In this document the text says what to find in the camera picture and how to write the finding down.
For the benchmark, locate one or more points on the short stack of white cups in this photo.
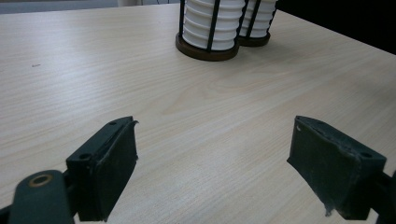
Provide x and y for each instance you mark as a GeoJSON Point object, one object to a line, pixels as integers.
{"type": "Point", "coordinates": [197, 28]}

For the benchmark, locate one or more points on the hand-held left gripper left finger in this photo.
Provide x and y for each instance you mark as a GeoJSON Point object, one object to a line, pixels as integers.
{"type": "Point", "coordinates": [102, 174]}

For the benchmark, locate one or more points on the tall stack of white cups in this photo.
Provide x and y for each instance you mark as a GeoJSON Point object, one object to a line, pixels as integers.
{"type": "Point", "coordinates": [263, 21]}

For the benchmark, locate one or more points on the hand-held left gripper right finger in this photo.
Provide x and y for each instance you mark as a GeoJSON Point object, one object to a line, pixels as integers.
{"type": "Point", "coordinates": [330, 168]}

